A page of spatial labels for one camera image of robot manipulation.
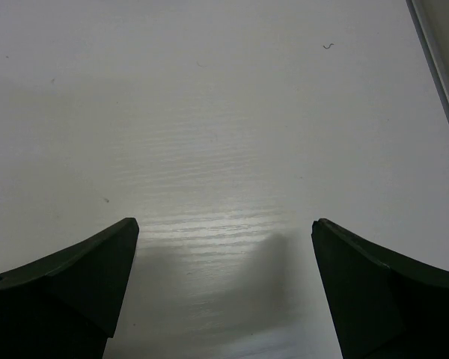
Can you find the aluminium table edge rail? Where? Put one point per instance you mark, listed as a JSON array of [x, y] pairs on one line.
[[431, 21]]

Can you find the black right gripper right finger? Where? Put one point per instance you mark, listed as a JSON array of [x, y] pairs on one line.
[[383, 304]]

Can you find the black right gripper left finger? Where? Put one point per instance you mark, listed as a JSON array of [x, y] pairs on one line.
[[67, 304]]

